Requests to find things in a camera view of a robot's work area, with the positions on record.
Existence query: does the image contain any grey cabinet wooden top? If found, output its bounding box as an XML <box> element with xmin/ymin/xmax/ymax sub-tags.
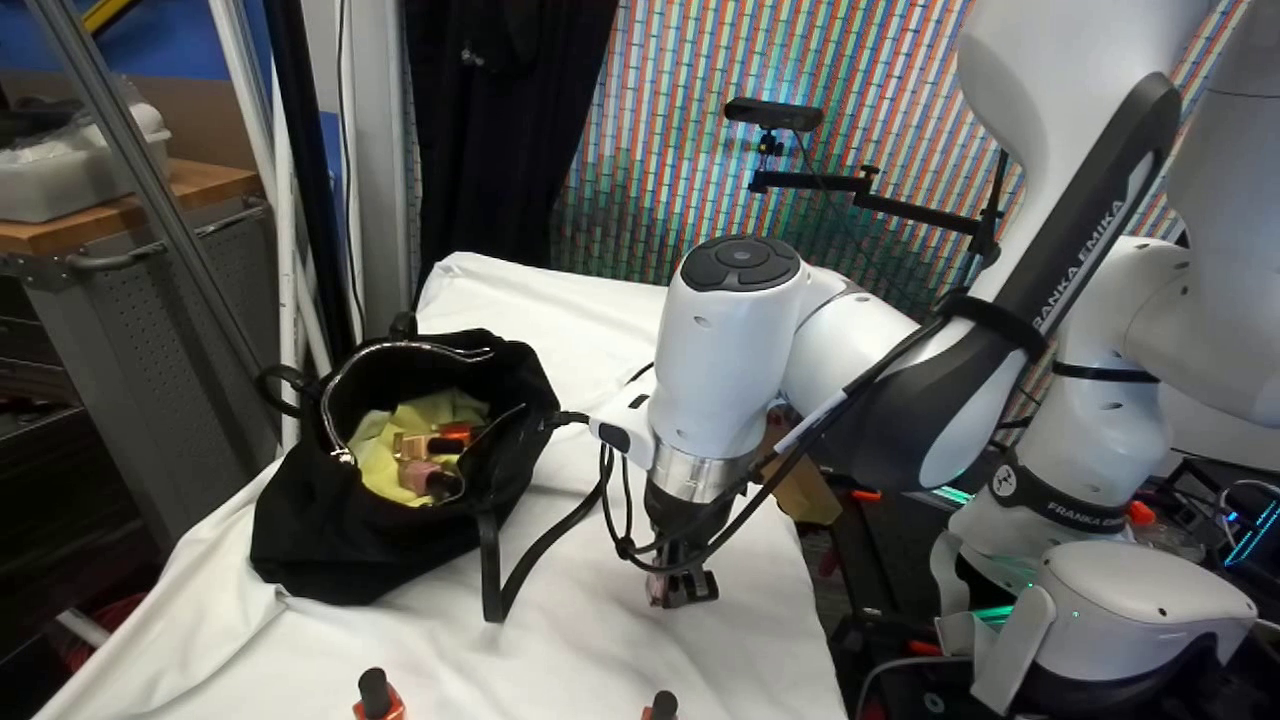
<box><xmin>0</xmin><ymin>157</ymin><xmax>292</xmax><ymax>536</ymax></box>

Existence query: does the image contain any white door frame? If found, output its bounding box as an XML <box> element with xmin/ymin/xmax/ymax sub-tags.
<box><xmin>292</xmin><ymin>0</ymin><xmax>418</xmax><ymax>336</ymax></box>

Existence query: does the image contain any tan wrist camera mount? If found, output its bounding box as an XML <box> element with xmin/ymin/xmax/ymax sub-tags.
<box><xmin>769</xmin><ymin>450</ymin><xmax>846</xmax><ymax>527</ymax></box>

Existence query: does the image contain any white plastic bin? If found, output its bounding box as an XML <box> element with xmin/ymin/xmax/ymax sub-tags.
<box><xmin>0</xmin><ymin>94</ymin><xmax>175</xmax><ymax>227</ymax></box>

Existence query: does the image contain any grey metal strut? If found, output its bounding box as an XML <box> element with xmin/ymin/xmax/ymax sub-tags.
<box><xmin>19</xmin><ymin>0</ymin><xmax>283</xmax><ymax>455</ymax></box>

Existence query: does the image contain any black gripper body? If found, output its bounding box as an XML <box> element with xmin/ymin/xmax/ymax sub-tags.
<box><xmin>645</xmin><ymin>493</ymin><xmax>736</xmax><ymax>577</ymax></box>

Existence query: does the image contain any white tablecloth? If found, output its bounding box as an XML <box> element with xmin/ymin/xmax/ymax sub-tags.
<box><xmin>31</xmin><ymin>248</ymin><xmax>853</xmax><ymax>720</ymax></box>

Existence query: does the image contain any black vertical pole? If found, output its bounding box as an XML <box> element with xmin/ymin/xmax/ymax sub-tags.
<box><xmin>254</xmin><ymin>0</ymin><xmax>367</xmax><ymax>372</ymax></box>

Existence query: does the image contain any black stereo camera bar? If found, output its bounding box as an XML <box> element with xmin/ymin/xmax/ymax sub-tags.
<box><xmin>719</xmin><ymin>90</ymin><xmax>829</xmax><ymax>135</ymax></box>

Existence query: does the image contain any blue cable bundle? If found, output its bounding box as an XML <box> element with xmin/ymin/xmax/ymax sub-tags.
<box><xmin>1202</xmin><ymin>476</ymin><xmax>1280</xmax><ymax>578</ymax></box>

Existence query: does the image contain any yellow cloth bag lining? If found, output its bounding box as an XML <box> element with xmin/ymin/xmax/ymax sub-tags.
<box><xmin>342</xmin><ymin>386</ymin><xmax>497</xmax><ymax>510</ymax></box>

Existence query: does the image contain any black handbag with strap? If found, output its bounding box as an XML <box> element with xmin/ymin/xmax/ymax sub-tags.
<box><xmin>247</xmin><ymin>319</ymin><xmax>618</xmax><ymax>628</ymax></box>

